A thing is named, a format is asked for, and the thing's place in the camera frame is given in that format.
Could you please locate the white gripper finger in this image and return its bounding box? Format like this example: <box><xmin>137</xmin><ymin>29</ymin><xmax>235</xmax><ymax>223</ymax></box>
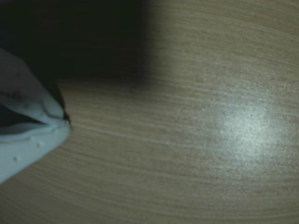
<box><xmin>0</xmin><ymin>48</ymin><xmax>66</xmax><ymax>122</ymax></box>
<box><xmin>0</xmin><ymin>121</ymin><xmax>71</xmax><ymax>185</ymax></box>

